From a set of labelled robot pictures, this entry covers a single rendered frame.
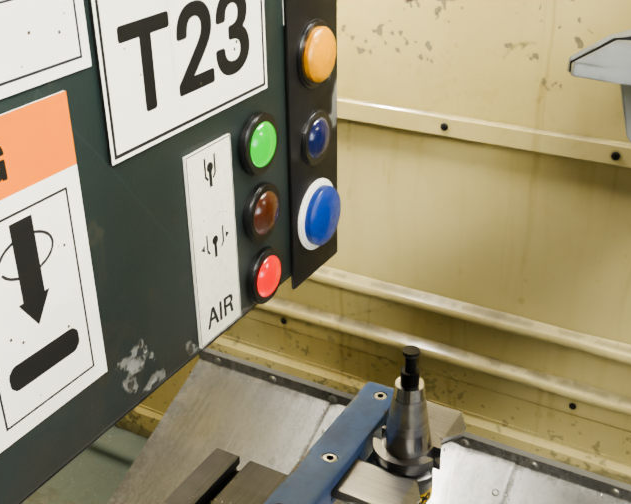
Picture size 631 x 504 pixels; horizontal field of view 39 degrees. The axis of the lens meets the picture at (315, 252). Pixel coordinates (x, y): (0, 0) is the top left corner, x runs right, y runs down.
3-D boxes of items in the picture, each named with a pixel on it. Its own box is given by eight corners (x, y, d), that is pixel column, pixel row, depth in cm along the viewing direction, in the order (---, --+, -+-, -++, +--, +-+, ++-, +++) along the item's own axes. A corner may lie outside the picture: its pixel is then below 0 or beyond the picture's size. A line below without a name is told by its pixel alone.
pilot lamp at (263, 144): (281, 160, 39) (280, 112, 38) (254, 178, 37) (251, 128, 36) (270, 158, 39) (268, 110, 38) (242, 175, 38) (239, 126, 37)
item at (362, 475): (429, 488, 79) (429, 481, 79) (404, 527, 75) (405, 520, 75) (359, 463, 82) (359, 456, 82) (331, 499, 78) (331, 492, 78)
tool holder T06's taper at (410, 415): (396, 422, 85) (398, 363, 82) (439, 437, 83) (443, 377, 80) (374, 448, 81) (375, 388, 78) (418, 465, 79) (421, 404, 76)
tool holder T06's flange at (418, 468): (392, 434, 87) (393, 414, 86) (450, 455, 84) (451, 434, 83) (361, 472, 82) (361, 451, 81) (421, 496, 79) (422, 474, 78)
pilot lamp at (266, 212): (283, 226, 40) (282, 181, 39) (257, 246, 39) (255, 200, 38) (272, 223, 41) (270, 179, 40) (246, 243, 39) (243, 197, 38)
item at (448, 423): (473, 419, 88) (473, 413, 87) (453, 451, 83) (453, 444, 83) (408, 399, 91) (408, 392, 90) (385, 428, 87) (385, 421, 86)
